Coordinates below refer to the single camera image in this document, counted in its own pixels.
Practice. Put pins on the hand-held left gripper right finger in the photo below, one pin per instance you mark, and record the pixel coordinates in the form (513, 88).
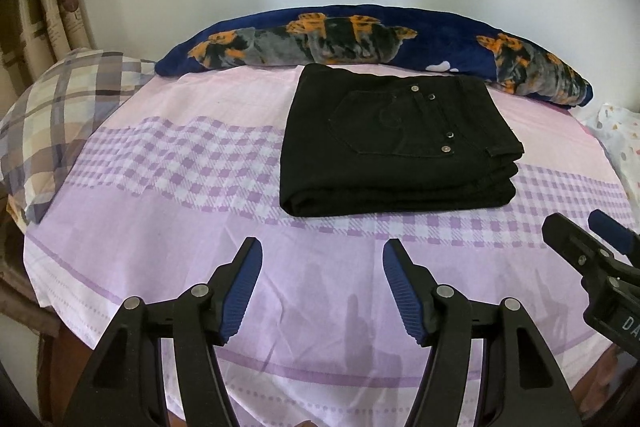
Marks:
(405, 297)

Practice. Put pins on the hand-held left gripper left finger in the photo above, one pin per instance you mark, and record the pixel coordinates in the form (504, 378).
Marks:
(240, 297)

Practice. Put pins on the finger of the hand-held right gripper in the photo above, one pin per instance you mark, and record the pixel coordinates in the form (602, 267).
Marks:
(612, 229)
(570, 239)

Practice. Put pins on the black pants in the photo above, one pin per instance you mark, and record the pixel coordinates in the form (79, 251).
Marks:
(350, 167)

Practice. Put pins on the white polka-dot pillow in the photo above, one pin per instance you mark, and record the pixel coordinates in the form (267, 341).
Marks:
(620, 142)

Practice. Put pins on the pink purple checked bed sheet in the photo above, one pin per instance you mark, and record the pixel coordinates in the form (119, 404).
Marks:
(175, 217)

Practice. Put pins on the navy cat-print long pillow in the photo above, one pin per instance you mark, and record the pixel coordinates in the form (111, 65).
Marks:
(260, 47)

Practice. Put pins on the plaid pillow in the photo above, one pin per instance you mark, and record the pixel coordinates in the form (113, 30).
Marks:
(60, 117)

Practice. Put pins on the wooden bed frame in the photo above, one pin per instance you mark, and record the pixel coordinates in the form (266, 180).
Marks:
(27, 302)

